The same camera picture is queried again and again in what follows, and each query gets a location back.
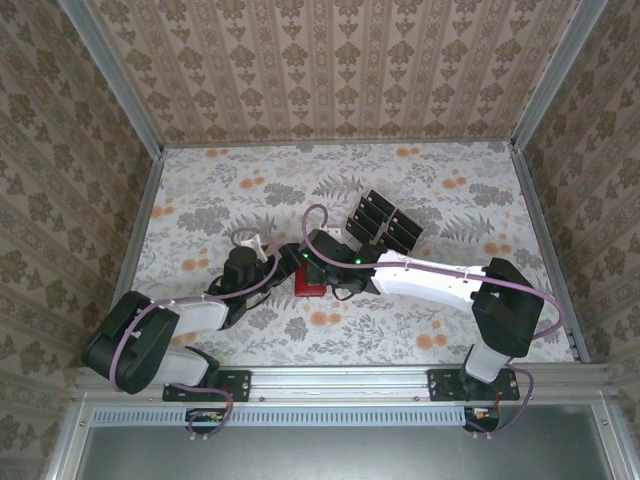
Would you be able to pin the red card holder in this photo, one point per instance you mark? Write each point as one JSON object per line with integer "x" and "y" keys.
{"x": 307, "y": 289}

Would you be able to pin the black stepped card rack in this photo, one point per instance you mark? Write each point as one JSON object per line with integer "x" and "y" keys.
{"x": 385, "y": 222}

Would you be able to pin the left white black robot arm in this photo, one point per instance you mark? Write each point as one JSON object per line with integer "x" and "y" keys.
{"x": 200, "y": 315}

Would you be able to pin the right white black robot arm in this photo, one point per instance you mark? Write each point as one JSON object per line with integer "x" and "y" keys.
{"x": 425, "y": 280}

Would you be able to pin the black power connector box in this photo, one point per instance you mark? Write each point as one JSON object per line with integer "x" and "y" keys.
{"x": 481, "y": 416}
{"x": 205, "y": 416}

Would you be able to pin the grey metal panel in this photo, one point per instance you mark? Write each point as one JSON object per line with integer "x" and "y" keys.
{"x": 325, "y": 455}

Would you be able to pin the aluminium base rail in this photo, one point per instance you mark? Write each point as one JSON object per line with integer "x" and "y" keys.
{"x": 340, "y": 382}

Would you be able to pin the aluminium side rail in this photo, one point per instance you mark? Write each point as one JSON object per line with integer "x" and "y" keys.
{"x": 142, "y": 225}
{"x": 545, "y": 240}

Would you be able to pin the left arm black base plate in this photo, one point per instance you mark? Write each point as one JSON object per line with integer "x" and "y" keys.
{"x": 235, "y": 385}

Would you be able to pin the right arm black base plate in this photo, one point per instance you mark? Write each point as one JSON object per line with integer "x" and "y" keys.
{"x": 442, "y": 385}

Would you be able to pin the aluminium frame post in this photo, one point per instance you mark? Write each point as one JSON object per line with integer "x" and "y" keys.
{"x": 555, "y": 75}
{"x": 115, "y": 80}

